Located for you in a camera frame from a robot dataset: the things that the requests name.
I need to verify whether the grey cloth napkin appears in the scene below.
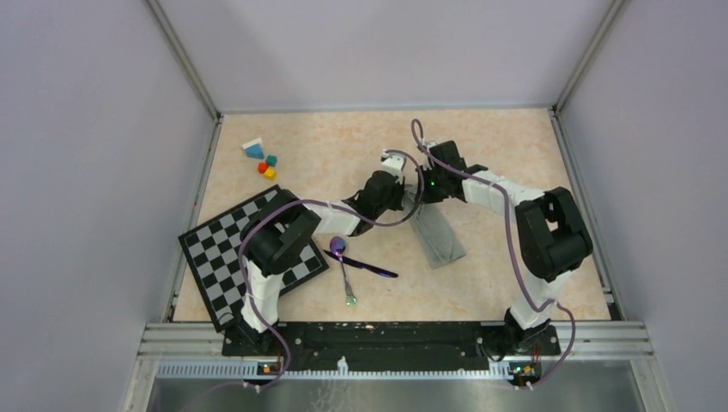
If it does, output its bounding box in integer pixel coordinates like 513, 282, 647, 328
408, 204, 466, 269

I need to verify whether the blue white wedge block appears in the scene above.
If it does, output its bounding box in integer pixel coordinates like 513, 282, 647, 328
241, 137, 265, 160

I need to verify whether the black grey checkerboard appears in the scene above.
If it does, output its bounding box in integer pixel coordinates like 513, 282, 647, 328
178, 185, 330, 334

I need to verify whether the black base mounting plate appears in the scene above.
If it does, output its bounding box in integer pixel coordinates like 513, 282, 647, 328
221, 321, 561, 373

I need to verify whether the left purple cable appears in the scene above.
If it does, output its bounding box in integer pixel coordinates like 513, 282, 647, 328
181, 148, 427, 399

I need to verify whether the aluminium corner post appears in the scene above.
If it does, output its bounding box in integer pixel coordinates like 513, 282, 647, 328
142, 0, 221, 121
552, 0, 630, 117

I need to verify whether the yellow cube block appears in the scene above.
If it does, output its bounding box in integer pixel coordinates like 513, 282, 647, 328
264, 167, 277, 180

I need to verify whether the iridescent purple knife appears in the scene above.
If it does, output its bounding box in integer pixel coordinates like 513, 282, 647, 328
324, 250, 399, 278

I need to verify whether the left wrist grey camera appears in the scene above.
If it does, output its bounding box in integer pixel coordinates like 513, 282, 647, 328
380, 151, 407, 185

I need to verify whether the aluminium front frame rail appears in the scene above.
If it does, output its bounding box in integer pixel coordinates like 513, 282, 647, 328
137, 321, 654, 382

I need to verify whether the left aluminium corner post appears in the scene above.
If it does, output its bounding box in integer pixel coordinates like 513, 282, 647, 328
142, 0, 221, 121

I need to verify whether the right aluminium corner post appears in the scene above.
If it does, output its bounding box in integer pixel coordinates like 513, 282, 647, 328
552, 0, 630, 117

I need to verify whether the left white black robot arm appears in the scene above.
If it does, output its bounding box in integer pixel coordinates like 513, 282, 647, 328
239, 170, 405, 355

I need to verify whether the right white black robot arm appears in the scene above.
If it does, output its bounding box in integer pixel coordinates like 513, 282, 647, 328
423, 141, 593, 354

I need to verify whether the iridescent purple spoon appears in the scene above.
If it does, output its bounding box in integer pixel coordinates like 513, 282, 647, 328
330, 236, 357, 307

